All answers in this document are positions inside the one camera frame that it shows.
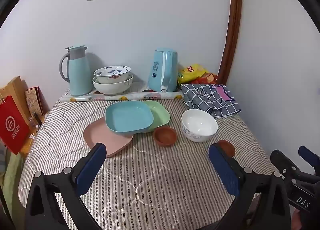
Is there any red paper bag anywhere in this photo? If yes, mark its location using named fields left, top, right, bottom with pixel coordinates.
left=0, top=95, right=31, bottom=155

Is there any yellow chip bag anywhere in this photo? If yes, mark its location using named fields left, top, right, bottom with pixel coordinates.
left=178, top=64, right=209, bottom=84

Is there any grey checked folded cloth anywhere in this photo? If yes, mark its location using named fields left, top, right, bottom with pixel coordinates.
left=181, top=83, right=242, bottom=118

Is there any patterned cardboard box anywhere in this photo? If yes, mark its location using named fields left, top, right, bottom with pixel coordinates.
left=24, top=86, right=44, bottom=120

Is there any striped quilt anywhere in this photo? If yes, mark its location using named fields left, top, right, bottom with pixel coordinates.
left=18, top=82, right=283, bottom=230

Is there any white bowl with blue pattern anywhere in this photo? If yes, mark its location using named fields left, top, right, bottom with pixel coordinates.
left=181, top=109, right=218, bottom=143

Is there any wooden side table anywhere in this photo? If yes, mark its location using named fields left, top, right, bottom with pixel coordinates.
left=19, top=112, right=50, bottom=158

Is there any pink square plate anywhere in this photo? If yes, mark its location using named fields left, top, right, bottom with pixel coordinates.
left=83, top=117, right=134, bottom=158

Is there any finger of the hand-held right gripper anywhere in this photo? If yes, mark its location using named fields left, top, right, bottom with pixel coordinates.
left=298, top=145, right=320, bottom=170
left=270, top=149, right=300, bottom=183

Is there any blue square plate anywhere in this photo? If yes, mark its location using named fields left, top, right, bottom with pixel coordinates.
left=105, top=100, right=154, bottom=135

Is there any brown paper bag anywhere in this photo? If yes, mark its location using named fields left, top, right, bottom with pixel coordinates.
left=0, top=76, right=32, bottom=120

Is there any light blue electric kettle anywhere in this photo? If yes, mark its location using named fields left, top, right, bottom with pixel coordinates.
left=148, top=48, right=178, bottom=92

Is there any red chip bag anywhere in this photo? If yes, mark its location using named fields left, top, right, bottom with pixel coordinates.
left=197, top=73, right=218, bottom=85

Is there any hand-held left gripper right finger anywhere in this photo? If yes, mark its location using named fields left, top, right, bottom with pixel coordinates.
left=209, top=143, right=292, bottom=230

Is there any light blue thermos jug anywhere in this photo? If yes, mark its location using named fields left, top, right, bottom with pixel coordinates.
left=59, top=44, right=93, bottom=96

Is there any small brown bowl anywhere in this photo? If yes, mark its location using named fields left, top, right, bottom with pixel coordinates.
left=216, top=140, right=235, bottom=157
left=153, top=127, right=177, bottom=148

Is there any green cloth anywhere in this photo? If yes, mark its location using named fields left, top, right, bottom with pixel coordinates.
left=0, top=150, right=24, bottom=220

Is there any large white bowl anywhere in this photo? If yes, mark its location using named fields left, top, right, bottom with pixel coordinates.
left=92, top=73, right=134, bottom=95

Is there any fish print bowl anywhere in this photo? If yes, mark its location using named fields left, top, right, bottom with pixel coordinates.
left=94, top=65, right=132, bottom=84

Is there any brown wooden door frame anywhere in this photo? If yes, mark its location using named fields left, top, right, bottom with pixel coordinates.
left=216, top=0, right=243, bottom=88

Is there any green square plate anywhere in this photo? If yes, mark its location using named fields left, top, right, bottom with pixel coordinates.
left=144, top=100, right=171, bottom=133

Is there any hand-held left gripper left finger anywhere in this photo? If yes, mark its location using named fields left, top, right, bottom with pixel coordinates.
left=25, top=142, right=108, bottom=230

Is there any printed table cover roll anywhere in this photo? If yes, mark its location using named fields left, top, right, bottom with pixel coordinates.
left=59, top=87, right=185, bottom=103

